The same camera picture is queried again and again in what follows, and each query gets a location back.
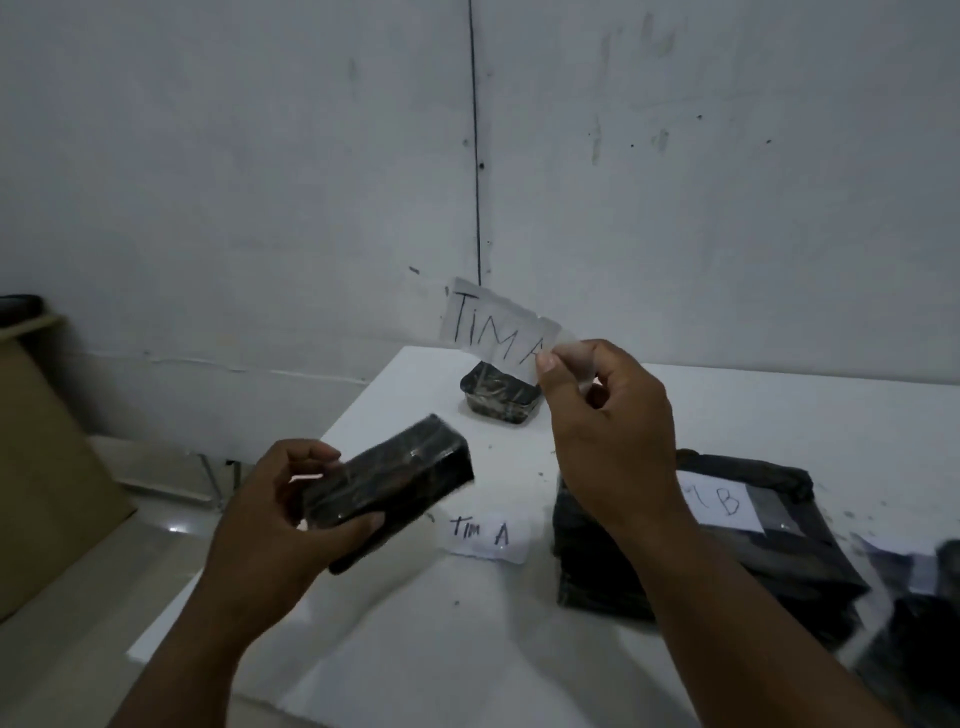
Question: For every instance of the person's left hand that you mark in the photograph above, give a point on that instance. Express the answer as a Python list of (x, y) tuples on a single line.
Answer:
[(262, 547)]

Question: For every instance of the person's right hand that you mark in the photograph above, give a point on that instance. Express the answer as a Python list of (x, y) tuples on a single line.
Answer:
[(607, 450)]

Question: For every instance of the black tray container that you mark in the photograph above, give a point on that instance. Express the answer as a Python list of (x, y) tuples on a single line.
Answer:
[(499, 397)]

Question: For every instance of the white label black bottom line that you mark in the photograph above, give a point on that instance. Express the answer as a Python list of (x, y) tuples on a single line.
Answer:
[(720, 502)]

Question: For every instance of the white label small writing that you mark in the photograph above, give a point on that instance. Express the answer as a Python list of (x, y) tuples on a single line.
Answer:
[(487, 536)]

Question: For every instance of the thick black package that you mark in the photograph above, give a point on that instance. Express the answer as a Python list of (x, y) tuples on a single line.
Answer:
[(600, 604)]

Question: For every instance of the small lumpy black package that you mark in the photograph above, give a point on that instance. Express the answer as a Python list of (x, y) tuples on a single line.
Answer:
[(405, 472)]

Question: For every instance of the white label thin writing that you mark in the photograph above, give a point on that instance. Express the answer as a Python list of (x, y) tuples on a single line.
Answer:
[(487, 330)]

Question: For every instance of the rounded black package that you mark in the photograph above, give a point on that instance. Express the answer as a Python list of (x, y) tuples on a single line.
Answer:
[(949, 566)]

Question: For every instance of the large black package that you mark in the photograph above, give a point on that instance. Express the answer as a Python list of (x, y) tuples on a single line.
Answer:
[(915, 660)]

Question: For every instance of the person's right forearm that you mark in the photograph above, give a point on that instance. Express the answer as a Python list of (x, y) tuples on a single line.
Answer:
[(750, 645)]

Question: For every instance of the brown cardboard sheet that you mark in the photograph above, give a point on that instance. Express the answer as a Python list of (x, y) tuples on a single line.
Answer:
[(45, 487)]

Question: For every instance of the folded white paper sign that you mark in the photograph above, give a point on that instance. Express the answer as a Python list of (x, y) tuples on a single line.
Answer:
[(892, 555)]

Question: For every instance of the dark rounded object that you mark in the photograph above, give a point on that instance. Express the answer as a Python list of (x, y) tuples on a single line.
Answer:
[(19, 309)]

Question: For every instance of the grey metal frame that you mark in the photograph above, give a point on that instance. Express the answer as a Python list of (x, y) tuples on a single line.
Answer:
[(234, 476)]

